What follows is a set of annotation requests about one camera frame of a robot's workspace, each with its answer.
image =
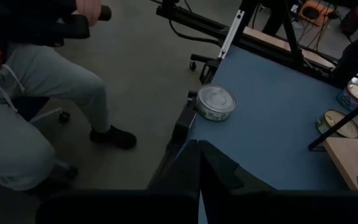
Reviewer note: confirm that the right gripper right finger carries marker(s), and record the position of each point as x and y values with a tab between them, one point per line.
219	177

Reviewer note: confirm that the person's left hand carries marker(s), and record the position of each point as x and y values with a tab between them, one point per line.
89	11

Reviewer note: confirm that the red and black bag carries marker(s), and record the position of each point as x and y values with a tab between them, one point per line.
354	15

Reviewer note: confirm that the wooden shelf black metal frame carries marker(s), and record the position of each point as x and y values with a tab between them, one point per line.
353	158

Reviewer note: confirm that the small black camera box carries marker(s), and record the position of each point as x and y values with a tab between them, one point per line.
182	124

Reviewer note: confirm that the white aluminium bracket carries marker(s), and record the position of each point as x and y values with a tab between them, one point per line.
232	31

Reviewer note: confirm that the green label can gold lid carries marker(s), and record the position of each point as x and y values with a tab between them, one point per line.
337	123

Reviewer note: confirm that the Wild Planet can gold lid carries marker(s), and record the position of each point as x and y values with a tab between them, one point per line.
356	95

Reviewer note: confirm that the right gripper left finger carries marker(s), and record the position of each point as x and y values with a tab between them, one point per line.
182	174

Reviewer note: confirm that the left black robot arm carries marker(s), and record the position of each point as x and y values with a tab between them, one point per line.
356	56

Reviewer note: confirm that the black office chair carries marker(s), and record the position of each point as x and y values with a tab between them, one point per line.
30	107

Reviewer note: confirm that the orange box device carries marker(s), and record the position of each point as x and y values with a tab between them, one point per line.
314	12

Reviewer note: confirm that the green label can silver lid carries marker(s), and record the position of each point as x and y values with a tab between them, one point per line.
215	102

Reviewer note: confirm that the person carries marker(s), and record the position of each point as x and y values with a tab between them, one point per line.
26	109

